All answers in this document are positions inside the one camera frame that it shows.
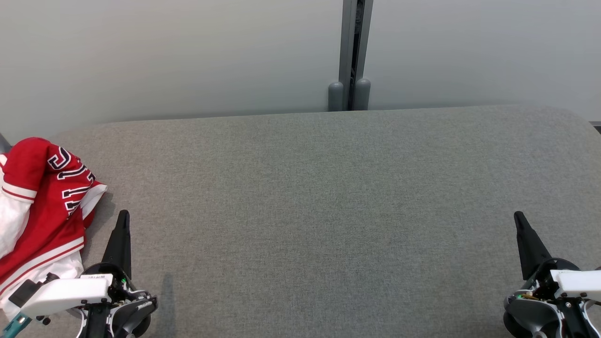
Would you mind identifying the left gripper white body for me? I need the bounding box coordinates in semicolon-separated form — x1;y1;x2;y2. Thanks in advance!
19;263;158;338

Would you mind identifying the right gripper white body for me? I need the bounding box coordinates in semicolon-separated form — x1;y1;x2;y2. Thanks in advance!
503;258;601;338

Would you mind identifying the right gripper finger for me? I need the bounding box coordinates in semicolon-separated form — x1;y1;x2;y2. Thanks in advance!
514;211;553;281

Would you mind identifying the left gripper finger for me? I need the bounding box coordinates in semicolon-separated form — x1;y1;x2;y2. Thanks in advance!
101;210;132;278

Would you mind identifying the red Bulls basketball jersey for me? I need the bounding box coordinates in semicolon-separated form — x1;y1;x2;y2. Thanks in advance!
0;137;101;321

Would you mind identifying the left black cable teal plug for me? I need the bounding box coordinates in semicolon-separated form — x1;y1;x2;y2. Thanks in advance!
0;312;32;338

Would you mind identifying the grey cylinder post foot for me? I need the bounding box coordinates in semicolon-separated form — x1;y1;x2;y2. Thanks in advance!
328;82;345;112
353;78;371;111

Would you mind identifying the grey metal partition post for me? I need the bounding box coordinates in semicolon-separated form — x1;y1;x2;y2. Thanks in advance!
339;0;374;111

